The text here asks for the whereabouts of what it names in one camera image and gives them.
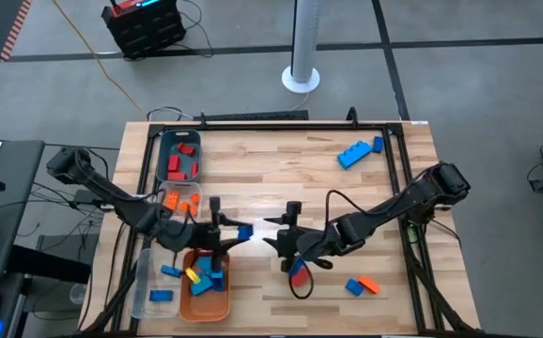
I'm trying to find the black operator desk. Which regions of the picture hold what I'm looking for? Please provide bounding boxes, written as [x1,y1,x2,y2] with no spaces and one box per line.
[0,139,46,283]

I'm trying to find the grey cable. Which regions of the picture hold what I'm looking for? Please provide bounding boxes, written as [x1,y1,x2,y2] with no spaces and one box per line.
[146,105,196,123]

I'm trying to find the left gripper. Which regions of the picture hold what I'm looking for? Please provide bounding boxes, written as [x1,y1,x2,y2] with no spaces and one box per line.
[181,195,255,276]

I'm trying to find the orange four-stud brick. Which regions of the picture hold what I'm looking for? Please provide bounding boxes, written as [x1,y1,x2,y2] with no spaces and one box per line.
[358,275,381,296]

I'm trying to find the red wedge block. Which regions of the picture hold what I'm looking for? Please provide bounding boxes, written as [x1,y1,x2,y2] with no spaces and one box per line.
[290,268,311,288]

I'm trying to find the black beam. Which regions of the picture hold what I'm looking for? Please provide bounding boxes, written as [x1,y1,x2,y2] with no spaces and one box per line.
[8,243,92,285]

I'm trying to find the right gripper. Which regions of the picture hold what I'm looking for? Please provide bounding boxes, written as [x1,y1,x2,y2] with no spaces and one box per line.
[261,200,332,274]

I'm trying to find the black power strip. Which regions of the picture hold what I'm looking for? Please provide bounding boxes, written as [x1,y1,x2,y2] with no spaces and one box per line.
[193,109,310,122]

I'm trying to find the small clear plastic bin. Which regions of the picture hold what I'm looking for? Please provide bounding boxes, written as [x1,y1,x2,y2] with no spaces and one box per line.
[158,181,204,222]

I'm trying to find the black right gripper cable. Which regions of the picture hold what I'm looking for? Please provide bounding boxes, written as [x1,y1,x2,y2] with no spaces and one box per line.
[287,189,380,301]

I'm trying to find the clear cup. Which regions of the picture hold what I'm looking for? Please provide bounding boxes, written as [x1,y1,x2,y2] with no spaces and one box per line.
[69,283,88,305]

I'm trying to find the large clear plastic bin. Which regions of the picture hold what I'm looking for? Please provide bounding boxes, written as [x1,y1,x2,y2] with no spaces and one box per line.
[130,247,182,320]

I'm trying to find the black crate with red top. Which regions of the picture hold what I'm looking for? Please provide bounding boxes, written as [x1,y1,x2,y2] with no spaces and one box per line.
[101,0,188,61]

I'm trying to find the orange plastic bin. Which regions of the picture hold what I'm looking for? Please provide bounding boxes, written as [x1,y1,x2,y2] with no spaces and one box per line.
[178,248,232,324]

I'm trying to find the yellow cable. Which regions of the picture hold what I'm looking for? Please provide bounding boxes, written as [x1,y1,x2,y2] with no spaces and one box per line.
[50,0,148,118]

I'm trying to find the black floor cables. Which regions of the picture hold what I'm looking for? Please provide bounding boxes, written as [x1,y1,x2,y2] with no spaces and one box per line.
[177,0,216,60]

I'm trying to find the black aluminium rig frame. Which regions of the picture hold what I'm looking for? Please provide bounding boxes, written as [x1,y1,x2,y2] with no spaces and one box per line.
[81,119,484,338]

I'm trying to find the teal grey plastic bin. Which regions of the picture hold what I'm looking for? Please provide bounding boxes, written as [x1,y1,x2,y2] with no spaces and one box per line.
[156,129,203,183]

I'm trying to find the blue wedge block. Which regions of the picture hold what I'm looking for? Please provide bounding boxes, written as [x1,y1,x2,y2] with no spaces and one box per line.
[189,276,214,297]

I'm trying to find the long blue studded brick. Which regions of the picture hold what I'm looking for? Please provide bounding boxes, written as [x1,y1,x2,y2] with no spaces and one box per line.
[336,140,374,171]

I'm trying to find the white tower fan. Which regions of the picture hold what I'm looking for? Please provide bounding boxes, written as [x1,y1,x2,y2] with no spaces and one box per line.
[280,0,322,95]

